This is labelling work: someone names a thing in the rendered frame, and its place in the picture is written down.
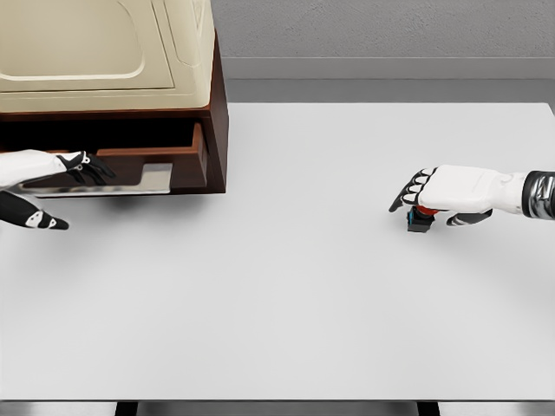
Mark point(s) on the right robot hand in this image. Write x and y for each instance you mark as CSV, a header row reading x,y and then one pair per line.
x,y
455,186

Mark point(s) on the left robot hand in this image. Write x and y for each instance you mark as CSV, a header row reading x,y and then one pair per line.
x,y
30,167

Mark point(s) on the black switch with red button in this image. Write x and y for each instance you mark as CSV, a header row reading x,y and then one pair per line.
x,y
419,221

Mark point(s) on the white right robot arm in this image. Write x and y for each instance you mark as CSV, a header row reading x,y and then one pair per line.
x,y
533,193

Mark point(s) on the brown cabinet with cream top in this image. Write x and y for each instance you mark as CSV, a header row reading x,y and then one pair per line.
x,y
86,43

